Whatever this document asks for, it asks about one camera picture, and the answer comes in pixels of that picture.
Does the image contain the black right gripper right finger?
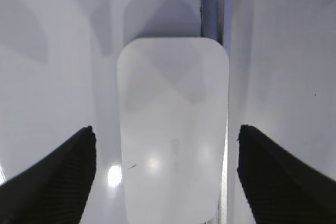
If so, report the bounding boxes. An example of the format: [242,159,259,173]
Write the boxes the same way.
[237,125,335,223]

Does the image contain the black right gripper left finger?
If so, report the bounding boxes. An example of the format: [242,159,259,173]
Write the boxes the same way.
[1,126,96,223]

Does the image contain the white whiteboard with aluminium frame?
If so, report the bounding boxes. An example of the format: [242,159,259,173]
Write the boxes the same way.
[1,0,227,223]

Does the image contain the white whiteboard eraser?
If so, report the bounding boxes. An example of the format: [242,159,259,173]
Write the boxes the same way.
[117,37,229,223]

